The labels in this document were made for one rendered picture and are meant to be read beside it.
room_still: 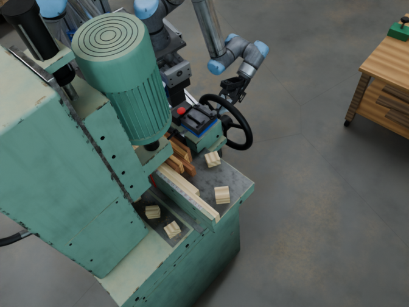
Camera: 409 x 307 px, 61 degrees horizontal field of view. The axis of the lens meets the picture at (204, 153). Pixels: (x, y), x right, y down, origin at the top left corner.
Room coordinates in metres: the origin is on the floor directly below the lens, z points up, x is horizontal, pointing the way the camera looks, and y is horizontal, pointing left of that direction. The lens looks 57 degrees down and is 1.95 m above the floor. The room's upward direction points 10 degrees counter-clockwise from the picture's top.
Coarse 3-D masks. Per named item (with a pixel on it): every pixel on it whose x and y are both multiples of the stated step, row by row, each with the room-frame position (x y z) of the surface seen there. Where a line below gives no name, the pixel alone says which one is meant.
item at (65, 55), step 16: (16, 0) 0.60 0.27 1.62; (32, 0) 0.59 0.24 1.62; (16, 16) 0.55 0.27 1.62; (32, 16) 0.56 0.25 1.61; (32, 32) 0.56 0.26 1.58; (48, 32) 0.58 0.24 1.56; (32, 48) 0.56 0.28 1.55; (48, 48) 0.56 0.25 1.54; (64, 48) 0.58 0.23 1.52; (48, 64) 0.54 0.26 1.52; (64, 64) 0.56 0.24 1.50; (64, 80) 0.55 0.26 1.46
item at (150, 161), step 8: (160, 144) 0.66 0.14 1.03; (168, 144) 0.66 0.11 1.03; (136, 152) 0.65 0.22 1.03; (144, 152) 0.64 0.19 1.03; (152, 152) 0.64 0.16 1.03; (160, 152) 0.64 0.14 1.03; (168, 152) 0.66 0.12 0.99; (144, 160) 0.61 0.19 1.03; (152, 160) 0.62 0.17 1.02; (160, 160) 0.63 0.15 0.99; (144, 168) 0.59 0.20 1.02; (152, 168) 0.61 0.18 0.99
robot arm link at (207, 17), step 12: (192, 0) 1.18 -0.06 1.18; (204, 0) 1.17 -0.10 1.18; (204, 12) 1.16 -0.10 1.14; (204, 24) 1.15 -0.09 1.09; (216, 24) 1.16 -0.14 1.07; (204, 36) 1.16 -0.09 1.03; (216, 36) 1.14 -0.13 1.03; (216, 48) 1.13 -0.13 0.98; (216, 60) 1.12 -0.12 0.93; (228, 60) 1.13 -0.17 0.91; (216, 72) 1.10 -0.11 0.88
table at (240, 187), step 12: (216, 144) 0.74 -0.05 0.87; (192, 156) 0.68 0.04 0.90; (204, 168) 0.62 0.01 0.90; (216, 168) 0.62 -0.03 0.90; (228, 168) 0.61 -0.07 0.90; (156, 180) 0.62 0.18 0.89; (192, 180) 0.59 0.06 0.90; (204, 180) 0.58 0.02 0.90; (216, 180) 0.57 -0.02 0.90; (228, 180) 0.56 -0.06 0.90; (240, 180) 0.55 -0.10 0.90; (168, 192) 0.58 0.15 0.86; (204, 192) 0.53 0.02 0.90; (240, 192) 0.51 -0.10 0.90; (180, 204) 0.53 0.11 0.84; (216, 204) 0.48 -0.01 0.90; (228, 204) 0.47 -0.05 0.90; (240, 204) 0.49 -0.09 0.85; (228, 216) 0.45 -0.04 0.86; (216, 228) 0.41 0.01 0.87
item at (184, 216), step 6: (150, 186) 0.64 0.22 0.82; (156, 192) 0.61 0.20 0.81; (162, 198) 0.58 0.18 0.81; (168, 198) 0.58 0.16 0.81; (168, 204) 0.55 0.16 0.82; (174, 204) 0.55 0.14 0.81; (174, 210) 0.53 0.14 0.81; (180, 210) 0.52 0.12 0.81; (180, 216) 0.50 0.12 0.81; (186, 216) 0.50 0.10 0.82; (192, 222) 0.47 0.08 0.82; (198, 228) 0.44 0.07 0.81
